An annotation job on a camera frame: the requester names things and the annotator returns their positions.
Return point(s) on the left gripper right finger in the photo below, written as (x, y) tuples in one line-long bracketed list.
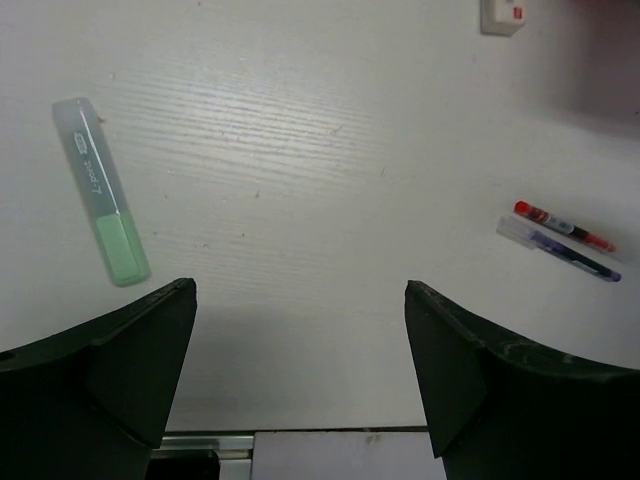
[(499, 405)]

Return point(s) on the red pen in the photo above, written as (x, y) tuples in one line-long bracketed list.
[(562, 226)]

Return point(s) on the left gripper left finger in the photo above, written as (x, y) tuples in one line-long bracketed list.
[(93, 401)]

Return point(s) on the purple pen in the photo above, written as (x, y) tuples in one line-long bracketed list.
[(532, 238)]

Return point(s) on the white staples box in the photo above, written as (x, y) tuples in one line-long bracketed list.
[(502, 17)]

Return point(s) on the green highlighter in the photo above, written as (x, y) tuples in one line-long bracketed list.
[(91, 163)]

